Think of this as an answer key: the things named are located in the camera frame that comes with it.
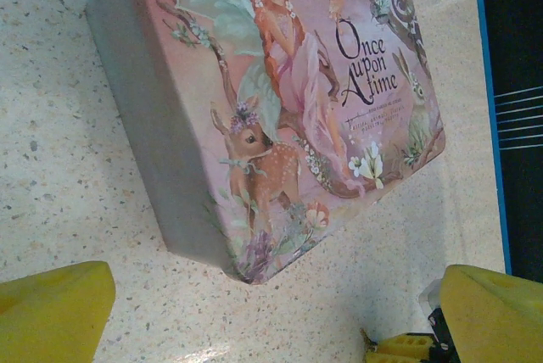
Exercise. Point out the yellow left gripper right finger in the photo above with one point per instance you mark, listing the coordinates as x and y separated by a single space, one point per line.
496 320

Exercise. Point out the pink fairy picture tin box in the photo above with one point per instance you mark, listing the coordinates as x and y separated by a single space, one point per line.
297 125

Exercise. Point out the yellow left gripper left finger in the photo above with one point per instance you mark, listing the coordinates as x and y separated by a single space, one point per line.
46 316

